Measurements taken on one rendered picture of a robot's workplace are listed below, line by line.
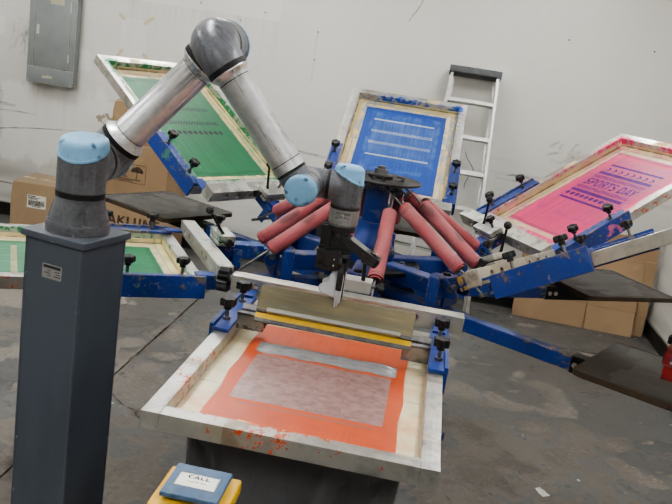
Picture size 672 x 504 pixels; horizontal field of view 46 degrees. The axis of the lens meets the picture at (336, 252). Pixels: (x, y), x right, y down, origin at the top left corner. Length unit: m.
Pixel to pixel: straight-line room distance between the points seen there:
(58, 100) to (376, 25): 2.62
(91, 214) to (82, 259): 0.11
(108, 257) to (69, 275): 0.11
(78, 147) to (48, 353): 0.51
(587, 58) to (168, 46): 3.15
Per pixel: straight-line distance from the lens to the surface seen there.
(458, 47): 6.08
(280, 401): 1.77
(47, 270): 1.99
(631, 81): 6.22
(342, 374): 1.95
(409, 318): 2.03
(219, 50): 1.83
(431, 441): 1.63
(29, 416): 2.16
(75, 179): 1.94
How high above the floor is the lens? 1.70
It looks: 14 degrees down
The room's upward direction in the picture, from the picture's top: 9 degrees clockwise
